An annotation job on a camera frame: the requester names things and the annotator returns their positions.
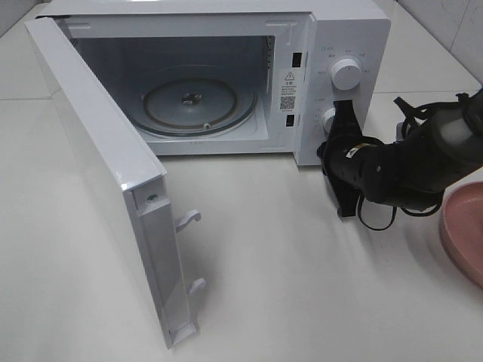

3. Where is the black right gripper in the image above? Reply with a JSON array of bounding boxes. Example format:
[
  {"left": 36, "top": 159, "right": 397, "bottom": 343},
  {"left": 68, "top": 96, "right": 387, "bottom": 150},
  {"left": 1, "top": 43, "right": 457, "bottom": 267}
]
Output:
[{"left": 316, "top": 100, "right": 383, "bottom": 218}]

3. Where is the pink round plate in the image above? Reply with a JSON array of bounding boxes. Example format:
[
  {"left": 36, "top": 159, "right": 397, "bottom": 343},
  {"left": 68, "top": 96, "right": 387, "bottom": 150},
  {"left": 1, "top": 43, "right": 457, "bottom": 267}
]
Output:
[{"left": 439, "top": 181, "right": 482, "bottom": 287}]

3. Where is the white microwave door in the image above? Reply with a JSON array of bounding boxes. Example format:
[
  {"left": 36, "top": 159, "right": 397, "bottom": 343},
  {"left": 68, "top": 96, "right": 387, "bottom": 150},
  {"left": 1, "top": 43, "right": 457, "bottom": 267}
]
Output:
[{"left": 26, "top": 17, "right": 205, "bottom": 348}]

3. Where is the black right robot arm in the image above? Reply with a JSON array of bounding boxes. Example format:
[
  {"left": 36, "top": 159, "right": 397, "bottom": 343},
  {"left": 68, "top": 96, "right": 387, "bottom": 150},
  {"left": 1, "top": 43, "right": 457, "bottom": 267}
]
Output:
[{"left": 317, "top": 92, "right": 482, "bottom": 217}]

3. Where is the lower white microwave knob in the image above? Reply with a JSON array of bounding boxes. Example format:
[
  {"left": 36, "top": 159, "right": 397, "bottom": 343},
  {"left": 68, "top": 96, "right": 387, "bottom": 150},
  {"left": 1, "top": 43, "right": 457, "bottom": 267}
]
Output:
[{"left": 319, "top": 107, "right": 336, "bottom": 133}]

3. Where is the white microwave knob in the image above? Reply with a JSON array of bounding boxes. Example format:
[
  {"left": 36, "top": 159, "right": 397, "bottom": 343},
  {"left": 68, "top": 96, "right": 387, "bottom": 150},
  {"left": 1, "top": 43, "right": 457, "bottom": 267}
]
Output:
[
  {"left": 319, "top": 107, "right": 336, "bottom": 133},
  {"left": 330, "top": 57, "right": 362, "bottom": 91}
]

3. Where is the upper white microwave knob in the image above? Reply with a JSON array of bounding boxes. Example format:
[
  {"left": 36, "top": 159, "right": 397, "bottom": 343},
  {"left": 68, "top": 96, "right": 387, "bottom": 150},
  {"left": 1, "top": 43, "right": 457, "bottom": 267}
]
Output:
[{"left": 330, "top": 57, "right": 362, "bottom": 91}]

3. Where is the white warning label sticker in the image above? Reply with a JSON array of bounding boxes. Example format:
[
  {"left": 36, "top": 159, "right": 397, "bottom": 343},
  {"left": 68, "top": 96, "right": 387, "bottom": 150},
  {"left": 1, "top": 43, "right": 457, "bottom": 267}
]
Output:
[{"left": 278, "top": 68, "right": 302, "bottom": 112}]

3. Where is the white microwave oven body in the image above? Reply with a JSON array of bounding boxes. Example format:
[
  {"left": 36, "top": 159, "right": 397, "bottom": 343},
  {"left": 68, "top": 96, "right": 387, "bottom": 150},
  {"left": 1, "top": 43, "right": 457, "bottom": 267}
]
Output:
[{"left": 34, "top": 1, "right": 391, "bottom": 166}]

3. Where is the glass microwave turntable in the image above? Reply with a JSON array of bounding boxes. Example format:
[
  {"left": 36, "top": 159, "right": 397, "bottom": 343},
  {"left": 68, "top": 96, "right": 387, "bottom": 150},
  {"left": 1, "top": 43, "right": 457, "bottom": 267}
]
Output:
[{"left": 123, "top": 65, "right": 258, "bottom": 137}]

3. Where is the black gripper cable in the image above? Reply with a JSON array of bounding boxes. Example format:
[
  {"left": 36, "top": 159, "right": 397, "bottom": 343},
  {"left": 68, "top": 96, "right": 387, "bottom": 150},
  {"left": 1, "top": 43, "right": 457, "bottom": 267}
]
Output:
[{"left": 354, "top": 195, "right": 442, "bottom": 232}]

